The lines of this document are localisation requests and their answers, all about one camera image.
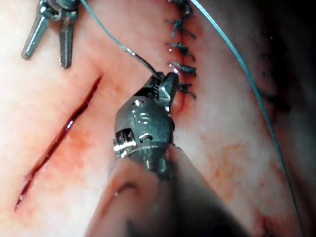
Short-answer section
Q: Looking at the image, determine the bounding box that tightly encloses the right arm needle driver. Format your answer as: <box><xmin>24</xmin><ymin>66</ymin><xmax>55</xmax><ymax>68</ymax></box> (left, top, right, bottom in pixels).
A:
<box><xmin>113</xmin><ymin>91</ymin><xmax>176</xmax><ymax>180</ymax></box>

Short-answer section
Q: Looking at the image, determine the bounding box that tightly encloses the left arm needle driver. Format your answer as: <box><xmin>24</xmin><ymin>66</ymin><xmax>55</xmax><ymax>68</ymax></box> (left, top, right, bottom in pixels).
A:
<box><xmin>38</xmin><ymin>0</ymin><xmax>81</xmax><ymax>23</ymax></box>

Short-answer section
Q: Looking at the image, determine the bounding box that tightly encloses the left arm needle driver jaw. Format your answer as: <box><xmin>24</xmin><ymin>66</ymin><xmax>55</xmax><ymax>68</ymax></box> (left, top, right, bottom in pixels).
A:
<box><xmin>20</xmin><ymin>14</ymin><xmax>52</xmax><ymax>61</ymax></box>
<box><xmin>58</xmin><ymin>18</ymin><xmax>76</xmax><ymax>70</ymax></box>

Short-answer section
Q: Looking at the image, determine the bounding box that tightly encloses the right arm needle driver jaw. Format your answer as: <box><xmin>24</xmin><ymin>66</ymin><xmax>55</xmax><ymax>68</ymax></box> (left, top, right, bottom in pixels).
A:
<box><xmin>141</xmin><ymin>72</ymin><xmax>165</xmax><ymax>99</ymax></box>
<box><xmin>158</xmin><ymin>72</ymin><xmax>179</xmax><ymax>107</ymax></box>

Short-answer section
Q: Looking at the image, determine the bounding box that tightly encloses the curved steel needle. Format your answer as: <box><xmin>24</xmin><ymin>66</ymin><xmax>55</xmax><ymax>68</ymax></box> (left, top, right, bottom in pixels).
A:
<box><xmin>125</xmin><ymin>47</ymin><xmax>162</xmax><ymax>79</ymax></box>

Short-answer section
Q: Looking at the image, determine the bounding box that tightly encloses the blue thread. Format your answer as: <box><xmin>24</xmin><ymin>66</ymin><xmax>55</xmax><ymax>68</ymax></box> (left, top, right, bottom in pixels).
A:
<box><xmin>79</xmin><ymin>0</ymin><xmax>306</xmax><ymax>237</ymax></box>

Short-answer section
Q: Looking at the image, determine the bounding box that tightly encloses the blue stitching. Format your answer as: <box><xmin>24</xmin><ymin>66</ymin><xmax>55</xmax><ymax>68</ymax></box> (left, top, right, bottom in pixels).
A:
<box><xmin>164</xmin><ymin>0</ymin><xmax>198</xmax><ymax>101</ymax></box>

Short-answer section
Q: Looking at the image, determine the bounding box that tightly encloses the tissue pad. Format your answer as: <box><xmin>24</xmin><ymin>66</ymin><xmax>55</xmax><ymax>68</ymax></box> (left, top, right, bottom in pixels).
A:
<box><xmin>0</xmin><ymin>0</ymin><xmax>316</xmax><ymax>237</ymax></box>

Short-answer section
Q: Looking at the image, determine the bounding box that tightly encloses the black stitching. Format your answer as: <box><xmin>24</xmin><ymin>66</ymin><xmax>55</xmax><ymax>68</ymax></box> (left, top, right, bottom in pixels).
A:
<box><xmin>256</xmin><ymin>49</ymin><xmax>293</xmax><ymax>113</ymax></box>

